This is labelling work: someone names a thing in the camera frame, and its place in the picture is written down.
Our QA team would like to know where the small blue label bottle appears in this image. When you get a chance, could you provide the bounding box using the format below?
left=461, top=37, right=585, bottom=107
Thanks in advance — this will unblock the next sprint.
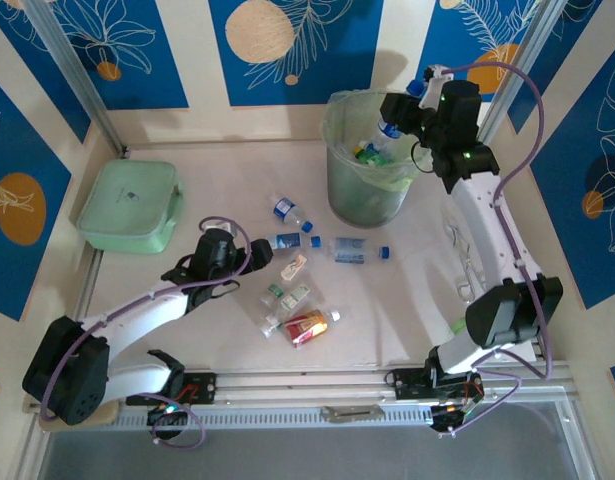
left=375, top=79, right=424, bottom=152

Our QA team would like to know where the light blue label bottle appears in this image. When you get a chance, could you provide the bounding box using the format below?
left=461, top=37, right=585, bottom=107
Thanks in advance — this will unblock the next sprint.
left=267, top=232, right=322, bottom=251

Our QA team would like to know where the small clear bottle green label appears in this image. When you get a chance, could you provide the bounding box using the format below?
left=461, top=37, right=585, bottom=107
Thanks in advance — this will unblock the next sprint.
left=259, top=282, right=287, bottom=307

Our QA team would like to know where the dark blue label bottle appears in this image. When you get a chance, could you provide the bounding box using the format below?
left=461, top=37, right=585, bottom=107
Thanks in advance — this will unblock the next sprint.
left=271, top=193, right=316, bottom=235

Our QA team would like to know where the clear bottle green white label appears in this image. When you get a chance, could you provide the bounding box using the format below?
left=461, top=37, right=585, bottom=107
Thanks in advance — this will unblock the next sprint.
left=280, top=282, right=312, bottom=311

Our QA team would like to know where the clear bottle green cap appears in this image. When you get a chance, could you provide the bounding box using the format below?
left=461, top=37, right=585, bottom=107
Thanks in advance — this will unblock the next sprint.
left=259, top=312, right=288, bottom=340

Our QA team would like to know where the red yellow label bottle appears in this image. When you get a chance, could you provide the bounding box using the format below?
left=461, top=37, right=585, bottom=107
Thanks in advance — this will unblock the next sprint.
left=282, top=307, right=343, bottom=349

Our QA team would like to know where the large clear bottle blue cap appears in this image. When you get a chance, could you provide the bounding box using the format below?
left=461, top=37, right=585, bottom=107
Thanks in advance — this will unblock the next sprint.
left=322, top=235, right=392, bottom=265

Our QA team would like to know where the green plastic bin liner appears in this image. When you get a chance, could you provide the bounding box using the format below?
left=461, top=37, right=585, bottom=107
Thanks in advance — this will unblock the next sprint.
left=320, top=89, right=424, bottom=192

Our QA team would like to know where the grey mesh waste bin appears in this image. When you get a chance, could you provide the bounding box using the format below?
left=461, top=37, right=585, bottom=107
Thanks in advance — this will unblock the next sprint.
left=326, top=89, right=423, bottom=229

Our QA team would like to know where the clear bottle orange label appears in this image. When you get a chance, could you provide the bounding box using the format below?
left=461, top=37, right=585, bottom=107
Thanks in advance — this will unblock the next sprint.
left=279, top=252, right=311, bottom=281

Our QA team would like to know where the mint green zip case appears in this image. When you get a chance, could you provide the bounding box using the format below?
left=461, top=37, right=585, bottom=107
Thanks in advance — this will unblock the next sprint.
left=75, top=159, right=186, bottom=255

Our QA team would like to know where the black controller board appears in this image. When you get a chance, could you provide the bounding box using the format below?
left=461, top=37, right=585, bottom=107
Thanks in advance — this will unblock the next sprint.
left=429, top=399, right=483, bottom=434
left=145, top=402, right=191, bottom=441

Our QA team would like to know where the metal latch plate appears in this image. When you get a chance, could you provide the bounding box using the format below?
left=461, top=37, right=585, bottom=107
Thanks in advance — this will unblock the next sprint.
left=320, top=404, right=386, bottom=424

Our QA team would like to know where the beige wooden block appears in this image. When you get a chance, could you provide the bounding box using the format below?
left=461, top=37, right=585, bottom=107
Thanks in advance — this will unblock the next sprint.
left=36, top=402, right=119, bottom=432

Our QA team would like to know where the purple cable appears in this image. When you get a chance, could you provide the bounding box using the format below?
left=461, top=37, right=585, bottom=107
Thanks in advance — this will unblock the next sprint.
left=446, top=62, right=556, bottom=440
left=39, top=215, right=253, bottom=450

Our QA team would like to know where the thin black wire loop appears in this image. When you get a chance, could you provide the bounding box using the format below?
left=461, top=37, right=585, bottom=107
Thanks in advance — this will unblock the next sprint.
left=410, top=140, right=436, bottom=174
left=201, top=280, right=241, bottom=301

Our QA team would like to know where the aluminium frame post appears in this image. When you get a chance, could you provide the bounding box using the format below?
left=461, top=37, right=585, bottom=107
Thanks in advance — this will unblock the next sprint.
left=474, top=0, right=563, bottom=151
left=24, top=0, right=128, bottom=157

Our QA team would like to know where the aluminium frame rail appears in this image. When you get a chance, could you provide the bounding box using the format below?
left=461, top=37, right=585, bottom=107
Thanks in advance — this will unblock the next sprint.
left=26, top=362, right=573, bottom=411

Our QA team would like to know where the aluminium side rail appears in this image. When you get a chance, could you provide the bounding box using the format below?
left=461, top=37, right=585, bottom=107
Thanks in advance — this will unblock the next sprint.
left=69, top=247, right=107, bottom=326

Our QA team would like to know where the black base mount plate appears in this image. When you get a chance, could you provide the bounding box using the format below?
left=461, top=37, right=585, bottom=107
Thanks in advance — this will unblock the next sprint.
left=126, top=370, right=219, bottom=407
left=390, top=367, right=483, bottom=402

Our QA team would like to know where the slotted grey cable duct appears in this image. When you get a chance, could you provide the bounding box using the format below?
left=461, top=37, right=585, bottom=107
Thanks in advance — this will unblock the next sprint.
left=111, top=403, right=438, bottom=429

